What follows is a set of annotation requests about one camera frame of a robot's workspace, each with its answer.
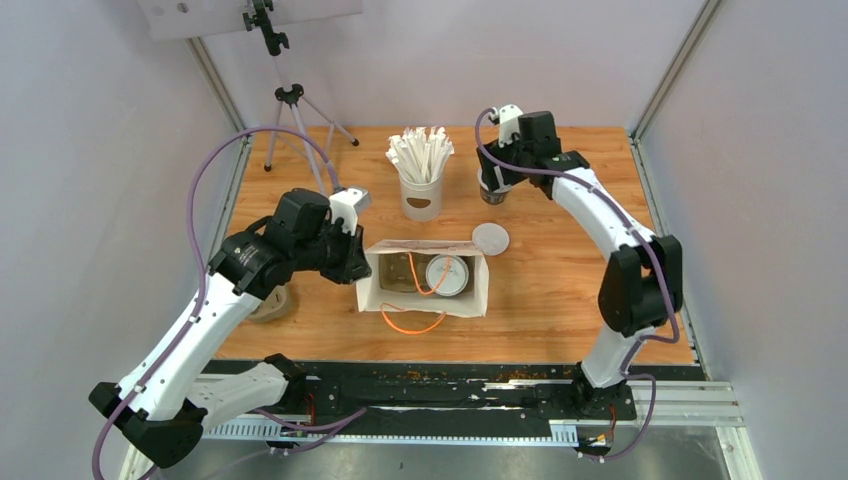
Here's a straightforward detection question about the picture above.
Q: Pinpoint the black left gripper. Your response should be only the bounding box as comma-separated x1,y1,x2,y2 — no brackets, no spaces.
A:
294,218,375,285

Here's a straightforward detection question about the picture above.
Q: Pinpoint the brown cup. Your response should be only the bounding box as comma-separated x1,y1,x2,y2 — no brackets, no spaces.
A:
479,186,510,205

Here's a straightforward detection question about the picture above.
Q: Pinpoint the paper takeout bag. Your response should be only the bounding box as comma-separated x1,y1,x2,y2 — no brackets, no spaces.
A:
356,240,490,323

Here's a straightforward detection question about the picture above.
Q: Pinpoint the white coffee cup lid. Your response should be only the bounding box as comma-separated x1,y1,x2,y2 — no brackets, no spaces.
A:
477,169,488,192

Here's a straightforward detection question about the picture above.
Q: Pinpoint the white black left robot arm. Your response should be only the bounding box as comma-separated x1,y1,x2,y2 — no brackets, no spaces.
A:
89,187,371,468

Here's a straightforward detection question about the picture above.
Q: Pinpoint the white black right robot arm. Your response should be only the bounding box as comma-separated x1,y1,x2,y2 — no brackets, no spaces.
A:
474,104,682,418

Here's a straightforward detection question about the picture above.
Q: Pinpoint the white cup of straws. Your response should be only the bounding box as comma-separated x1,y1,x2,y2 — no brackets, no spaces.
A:
385,126,454,222

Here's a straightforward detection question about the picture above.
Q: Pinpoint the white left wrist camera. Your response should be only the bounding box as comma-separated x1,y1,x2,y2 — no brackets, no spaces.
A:
329,187,372,236

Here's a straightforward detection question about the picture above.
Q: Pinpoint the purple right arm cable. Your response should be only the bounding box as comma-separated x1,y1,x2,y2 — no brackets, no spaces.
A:
474,107,684,463

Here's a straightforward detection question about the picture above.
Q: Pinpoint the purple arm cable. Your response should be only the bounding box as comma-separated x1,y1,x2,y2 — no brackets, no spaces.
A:
474,107,684,463
92,125,369,480

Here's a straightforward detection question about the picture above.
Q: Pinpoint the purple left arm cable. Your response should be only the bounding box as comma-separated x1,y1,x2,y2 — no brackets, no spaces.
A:
92,125,369,480

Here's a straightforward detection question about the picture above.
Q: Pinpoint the camera tripod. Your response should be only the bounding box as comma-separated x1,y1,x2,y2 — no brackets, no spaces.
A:
241,0,360,197

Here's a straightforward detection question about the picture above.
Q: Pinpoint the aluminium rail frame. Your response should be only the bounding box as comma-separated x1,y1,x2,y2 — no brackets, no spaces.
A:
204,374,744,463

